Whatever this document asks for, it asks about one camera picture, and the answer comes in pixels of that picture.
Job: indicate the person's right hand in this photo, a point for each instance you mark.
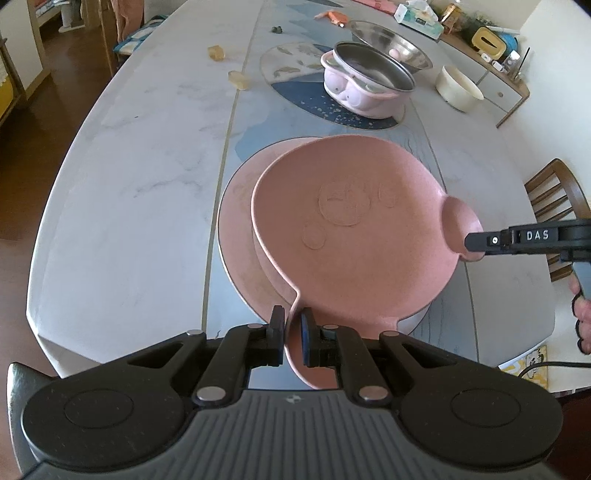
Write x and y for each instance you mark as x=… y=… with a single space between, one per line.
x=584 y=318

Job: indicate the sofa with lace cover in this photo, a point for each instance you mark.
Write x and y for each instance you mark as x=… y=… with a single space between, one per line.
x=18 y=78

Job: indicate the large steel bowl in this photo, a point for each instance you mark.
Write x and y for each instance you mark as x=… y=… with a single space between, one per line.
x=408 y=50

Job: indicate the large white plate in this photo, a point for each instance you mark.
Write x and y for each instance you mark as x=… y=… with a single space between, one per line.
x=235 y=221

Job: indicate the pink pot with steel liner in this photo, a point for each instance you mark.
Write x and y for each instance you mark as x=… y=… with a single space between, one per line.
x=364 y=99

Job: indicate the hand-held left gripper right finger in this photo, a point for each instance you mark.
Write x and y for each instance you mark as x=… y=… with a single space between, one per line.
x=305 y=337

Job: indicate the yellow tissue holder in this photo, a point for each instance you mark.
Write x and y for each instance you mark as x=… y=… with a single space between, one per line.
x=485 y=41

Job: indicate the tissue box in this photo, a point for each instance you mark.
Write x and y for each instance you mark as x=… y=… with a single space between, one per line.
x=418 y=18

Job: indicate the blue globe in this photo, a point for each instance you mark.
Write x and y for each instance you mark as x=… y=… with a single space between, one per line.
x=511 y=43

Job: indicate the pink mouse-shaped plate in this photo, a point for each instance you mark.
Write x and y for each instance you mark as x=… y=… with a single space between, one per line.
x=360 y=230

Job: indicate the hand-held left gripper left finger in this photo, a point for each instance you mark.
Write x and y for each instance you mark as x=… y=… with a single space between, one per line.
x=277 y=332

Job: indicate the cream bowl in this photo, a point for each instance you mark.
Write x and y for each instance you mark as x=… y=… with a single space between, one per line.
x=457 y=90

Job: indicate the yellow printed bag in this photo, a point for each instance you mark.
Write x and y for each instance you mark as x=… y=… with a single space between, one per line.
x=531 y=369

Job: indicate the wooden chair with dark seat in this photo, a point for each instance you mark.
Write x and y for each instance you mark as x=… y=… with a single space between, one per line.
x=561 y=194

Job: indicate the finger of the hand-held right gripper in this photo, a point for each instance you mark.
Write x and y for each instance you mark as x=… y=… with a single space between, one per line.
x=489 y=242

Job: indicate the pink printed cloth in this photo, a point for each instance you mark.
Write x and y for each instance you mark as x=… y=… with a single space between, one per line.
x=376 y=4

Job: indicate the small yellow translucent block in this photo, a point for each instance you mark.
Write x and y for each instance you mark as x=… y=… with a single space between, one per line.
x=240 y=79
x=217 y=52

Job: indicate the orange toy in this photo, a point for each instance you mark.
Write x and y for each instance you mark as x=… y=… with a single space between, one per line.
x=334 y=17

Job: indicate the white drawer cabinet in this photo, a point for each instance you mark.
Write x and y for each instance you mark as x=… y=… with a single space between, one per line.
x=498 y=87

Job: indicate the wooden chair with pink cloth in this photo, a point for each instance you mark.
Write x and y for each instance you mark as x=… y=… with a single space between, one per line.
x=131 y=32

